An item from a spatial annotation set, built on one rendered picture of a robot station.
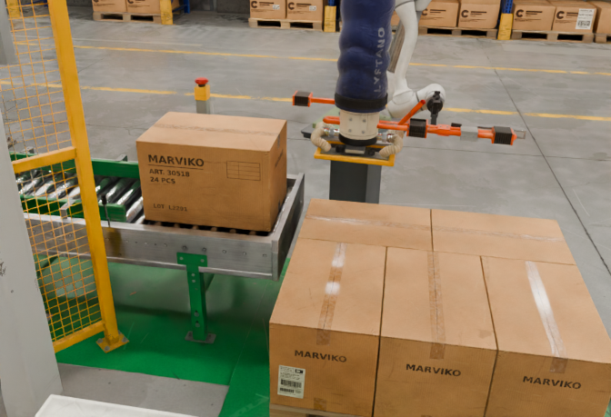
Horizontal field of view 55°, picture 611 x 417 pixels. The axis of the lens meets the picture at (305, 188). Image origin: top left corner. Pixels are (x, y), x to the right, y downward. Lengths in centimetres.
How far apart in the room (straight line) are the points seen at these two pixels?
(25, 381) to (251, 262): 97
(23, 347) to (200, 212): 96
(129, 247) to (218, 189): 48
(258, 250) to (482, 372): 102
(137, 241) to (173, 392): 67
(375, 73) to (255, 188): 71
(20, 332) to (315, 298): 102
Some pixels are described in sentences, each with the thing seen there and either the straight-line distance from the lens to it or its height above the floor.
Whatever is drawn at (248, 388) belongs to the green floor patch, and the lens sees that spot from 270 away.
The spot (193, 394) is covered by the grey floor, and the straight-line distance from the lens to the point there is 271.
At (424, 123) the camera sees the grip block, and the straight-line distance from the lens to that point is 258.
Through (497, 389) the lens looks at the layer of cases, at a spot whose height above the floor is 37.
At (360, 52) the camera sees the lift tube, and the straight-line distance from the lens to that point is 239.
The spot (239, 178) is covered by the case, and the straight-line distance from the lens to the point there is 259.
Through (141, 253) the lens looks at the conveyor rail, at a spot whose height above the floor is 47.
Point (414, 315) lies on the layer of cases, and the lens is 224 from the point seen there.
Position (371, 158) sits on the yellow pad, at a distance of 249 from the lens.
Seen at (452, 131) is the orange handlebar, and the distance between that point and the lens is 255.
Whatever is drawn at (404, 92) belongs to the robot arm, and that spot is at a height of 106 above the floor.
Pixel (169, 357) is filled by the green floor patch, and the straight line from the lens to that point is 289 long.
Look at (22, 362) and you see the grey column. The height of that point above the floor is 50.
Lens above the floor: 191
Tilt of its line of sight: 26 degrees down
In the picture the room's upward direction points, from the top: 1 degrees clockwise
